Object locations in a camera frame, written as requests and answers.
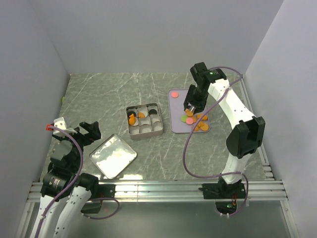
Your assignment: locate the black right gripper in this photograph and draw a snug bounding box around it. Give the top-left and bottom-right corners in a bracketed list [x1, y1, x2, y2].
[183, 85, 209, 115]

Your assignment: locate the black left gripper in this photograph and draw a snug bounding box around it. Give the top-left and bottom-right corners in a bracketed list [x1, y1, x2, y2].
[53, 120, 100, 171]

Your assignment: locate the black round cookie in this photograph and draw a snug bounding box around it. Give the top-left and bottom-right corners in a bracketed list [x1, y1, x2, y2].
[149, 109, 158, 115]
[127, 111, 136, 118]

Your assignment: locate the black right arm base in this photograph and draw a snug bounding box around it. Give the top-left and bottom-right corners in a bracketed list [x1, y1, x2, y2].
[198, 180, 248, 216]

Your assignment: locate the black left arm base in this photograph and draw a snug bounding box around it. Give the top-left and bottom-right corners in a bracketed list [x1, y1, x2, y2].
[81, 184, 115, 214]

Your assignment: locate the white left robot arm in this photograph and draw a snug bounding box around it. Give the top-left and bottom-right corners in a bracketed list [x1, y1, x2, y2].
[30, 118, 101, 238]

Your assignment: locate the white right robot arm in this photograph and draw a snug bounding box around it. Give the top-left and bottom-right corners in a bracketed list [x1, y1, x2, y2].
[183, 62, 265, 198]

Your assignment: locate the plain orange scalloped cookie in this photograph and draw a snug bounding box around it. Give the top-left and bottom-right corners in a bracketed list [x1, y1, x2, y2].
[185, 109, 194, 117]

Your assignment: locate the lavender plastic tray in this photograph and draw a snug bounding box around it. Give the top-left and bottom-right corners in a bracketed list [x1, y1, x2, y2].
[168, 88, 207, 134]

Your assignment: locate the pink round cookie top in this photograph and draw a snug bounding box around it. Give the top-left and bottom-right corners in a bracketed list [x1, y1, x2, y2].
[171, 92, 179, 98]

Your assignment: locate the pink round cookie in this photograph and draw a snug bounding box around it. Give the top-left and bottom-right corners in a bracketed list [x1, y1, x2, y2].
[185, 117, 194, 125]
[171, 92, 179, 98]

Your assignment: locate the green round cookie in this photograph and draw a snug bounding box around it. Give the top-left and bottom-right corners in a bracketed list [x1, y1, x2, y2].
[181, 115, 187, 122]

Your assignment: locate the pink round cookie lower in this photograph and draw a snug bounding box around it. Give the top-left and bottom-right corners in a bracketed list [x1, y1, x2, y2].
[185, 117, 194, 125]

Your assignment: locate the orange flower cookie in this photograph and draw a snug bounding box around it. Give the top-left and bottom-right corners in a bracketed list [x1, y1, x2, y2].
[197, 121, 204, 127]
[192, 126, 200, 131]

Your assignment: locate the orange dotted round cookie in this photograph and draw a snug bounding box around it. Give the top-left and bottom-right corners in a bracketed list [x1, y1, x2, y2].
[200, 123, 210, 131]

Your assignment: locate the silver tin lid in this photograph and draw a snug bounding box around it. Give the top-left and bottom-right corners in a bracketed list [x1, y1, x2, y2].
[89, 134, 137, 179]

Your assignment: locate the square cookie tin box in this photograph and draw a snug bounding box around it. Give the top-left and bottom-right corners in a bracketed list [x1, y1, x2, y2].
[126, 103, 163, 140]

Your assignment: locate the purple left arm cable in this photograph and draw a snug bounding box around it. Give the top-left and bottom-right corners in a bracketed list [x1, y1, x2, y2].
[32, 125, 85, 238]

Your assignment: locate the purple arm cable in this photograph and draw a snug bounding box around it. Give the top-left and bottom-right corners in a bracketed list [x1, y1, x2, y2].
[32, 125, 85, 238]
[182, 65, 249, 217]

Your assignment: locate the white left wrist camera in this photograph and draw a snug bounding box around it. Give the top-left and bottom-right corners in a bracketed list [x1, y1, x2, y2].
[46, 117, 76, 136]

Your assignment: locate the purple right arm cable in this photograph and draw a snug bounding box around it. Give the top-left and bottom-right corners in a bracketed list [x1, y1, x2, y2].
[182, 65, 249, 217]

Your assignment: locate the aluminium mounting rail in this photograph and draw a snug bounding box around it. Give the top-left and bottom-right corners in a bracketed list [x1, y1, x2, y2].
[27, 180, 289, 202]

